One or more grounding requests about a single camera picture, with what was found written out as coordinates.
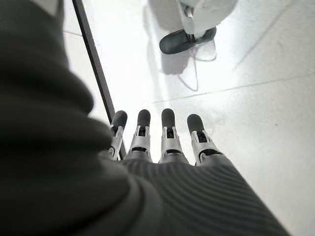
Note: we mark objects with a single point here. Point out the robot left hand dark palm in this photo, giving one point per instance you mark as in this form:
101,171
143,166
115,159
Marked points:
61,172

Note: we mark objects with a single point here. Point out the robot white leg black foot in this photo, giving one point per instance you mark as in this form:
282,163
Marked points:
197,14

